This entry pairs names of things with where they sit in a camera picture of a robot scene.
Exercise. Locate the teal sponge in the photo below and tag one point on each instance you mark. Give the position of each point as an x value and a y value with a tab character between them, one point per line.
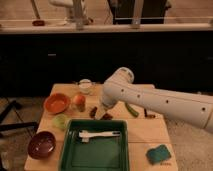
158	154

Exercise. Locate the green plastic tray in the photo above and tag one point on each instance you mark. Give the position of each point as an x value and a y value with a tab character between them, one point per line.
99	153

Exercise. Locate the black tripod legs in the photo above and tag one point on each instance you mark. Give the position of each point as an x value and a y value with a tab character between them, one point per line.
11	120

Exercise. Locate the dark red grape bunch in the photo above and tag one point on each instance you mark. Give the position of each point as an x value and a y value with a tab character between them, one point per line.
105	117

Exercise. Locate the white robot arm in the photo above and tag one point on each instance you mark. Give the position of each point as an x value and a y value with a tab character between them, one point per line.
194	109

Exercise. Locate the clear glass cup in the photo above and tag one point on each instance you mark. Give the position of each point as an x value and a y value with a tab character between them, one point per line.
85	86

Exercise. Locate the white spatula tool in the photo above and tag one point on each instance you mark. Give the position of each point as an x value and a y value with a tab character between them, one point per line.
86	136

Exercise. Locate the dark red bowl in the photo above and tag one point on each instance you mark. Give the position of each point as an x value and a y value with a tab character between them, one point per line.
42	145

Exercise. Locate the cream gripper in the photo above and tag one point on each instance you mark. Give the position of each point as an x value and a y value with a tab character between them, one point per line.
101	111

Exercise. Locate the small red dish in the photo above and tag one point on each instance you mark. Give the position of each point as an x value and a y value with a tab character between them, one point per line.
38	23

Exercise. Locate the light green cup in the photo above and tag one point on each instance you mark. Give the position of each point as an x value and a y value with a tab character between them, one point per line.
60	121

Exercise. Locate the orange bowl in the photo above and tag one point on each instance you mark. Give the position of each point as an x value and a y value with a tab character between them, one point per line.
56	103

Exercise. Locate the green cucumber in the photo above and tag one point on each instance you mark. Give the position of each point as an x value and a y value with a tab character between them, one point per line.
131	110

